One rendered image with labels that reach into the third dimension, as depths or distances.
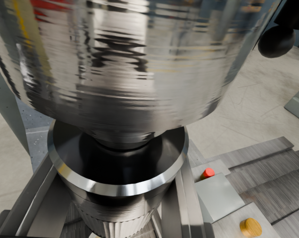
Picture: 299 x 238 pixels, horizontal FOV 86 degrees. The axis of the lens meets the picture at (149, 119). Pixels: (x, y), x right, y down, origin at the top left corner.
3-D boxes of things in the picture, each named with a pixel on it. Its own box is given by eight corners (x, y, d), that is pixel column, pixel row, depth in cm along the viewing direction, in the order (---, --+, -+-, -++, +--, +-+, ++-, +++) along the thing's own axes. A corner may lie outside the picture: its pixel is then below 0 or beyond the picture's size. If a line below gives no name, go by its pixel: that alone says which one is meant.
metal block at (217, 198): (226, 216, 28) (245, 204, 23) (197, 231, 25) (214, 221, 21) (207, 186, 31) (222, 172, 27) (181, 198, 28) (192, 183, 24)
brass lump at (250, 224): (257, 234, 24) (265, 232, 22) (247, 241, 23) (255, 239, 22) (246, 218, 25) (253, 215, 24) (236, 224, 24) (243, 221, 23)
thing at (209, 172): (210, 181, 29) (216, 174, 27) (203, 184, 28) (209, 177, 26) (205, 173, 30) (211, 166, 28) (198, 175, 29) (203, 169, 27)
